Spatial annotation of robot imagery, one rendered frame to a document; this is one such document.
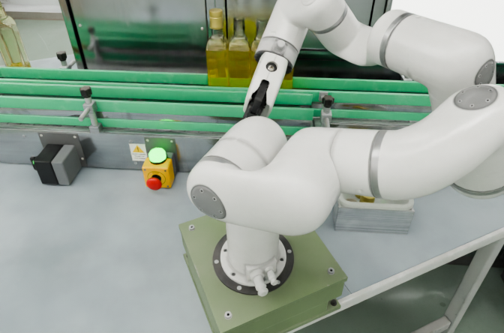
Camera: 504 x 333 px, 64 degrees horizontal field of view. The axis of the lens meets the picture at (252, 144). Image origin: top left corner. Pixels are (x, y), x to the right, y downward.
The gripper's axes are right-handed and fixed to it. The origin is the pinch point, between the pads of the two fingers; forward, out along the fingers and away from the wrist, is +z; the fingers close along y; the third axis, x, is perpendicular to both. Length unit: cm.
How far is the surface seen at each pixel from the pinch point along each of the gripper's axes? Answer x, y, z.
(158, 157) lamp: 18.3, 34.6, 6.5
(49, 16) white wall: 243, 351, -113
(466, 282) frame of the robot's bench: -81, 54, 6
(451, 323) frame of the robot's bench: -89, 67, 19
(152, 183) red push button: 17.2, 35.1, 13.0
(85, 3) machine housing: 58, 44, -28
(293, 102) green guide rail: -9.0, 32.8, -20.5
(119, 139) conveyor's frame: 31, 39, 6
